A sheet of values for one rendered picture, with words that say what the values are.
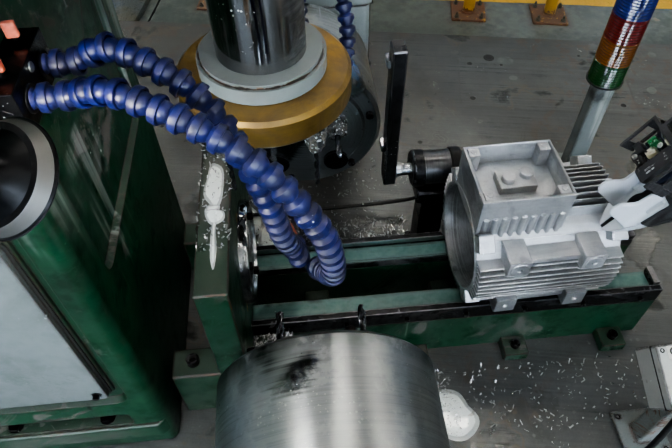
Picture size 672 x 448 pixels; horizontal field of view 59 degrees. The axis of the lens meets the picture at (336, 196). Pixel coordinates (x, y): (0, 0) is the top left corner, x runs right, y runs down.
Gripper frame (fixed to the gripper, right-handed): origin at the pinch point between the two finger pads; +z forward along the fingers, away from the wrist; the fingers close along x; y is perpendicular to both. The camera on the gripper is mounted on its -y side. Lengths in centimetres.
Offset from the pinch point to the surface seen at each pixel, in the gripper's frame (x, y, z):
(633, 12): -33.4, -7.1, -14.6
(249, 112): 1, 50, 2
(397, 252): -10.1, 13.2, 28.0
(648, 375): 18.3, -1.7, 5.4
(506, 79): -65, -24, 20
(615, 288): 0.3, -13.5, 11.2
